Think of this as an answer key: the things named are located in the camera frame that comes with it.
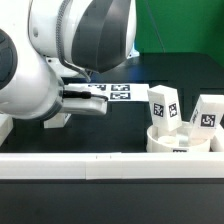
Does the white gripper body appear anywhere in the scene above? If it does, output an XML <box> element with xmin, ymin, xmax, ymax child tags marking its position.
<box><xmin>61</xmin><ymin>83</ymin><xmax>109</xmax><ymax>117</ymax></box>

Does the white round stool seat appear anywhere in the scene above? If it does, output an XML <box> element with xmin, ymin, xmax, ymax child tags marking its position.
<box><xmin>146</xmin><ymin>122</ymin><xmax>210</xmax><ymax>153</ymax></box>

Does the white marker sheet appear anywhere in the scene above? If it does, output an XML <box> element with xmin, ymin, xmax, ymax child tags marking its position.
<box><xmin>66</xmin><ymin>83</ymin><xmax>149</xmax><ymax>102</ymax></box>

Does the white front barrier rail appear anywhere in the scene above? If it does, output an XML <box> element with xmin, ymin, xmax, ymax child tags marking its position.
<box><xmin>0</xmin><ymin>152</ymin><xmax>224</xmax><ymax>180</ymax></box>

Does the white left barrier rail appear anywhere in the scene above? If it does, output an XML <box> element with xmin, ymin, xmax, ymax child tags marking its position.
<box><xmin>0</xmin><ymin>114</ymin><xmax>13</xmax><ymax>146</ymax></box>

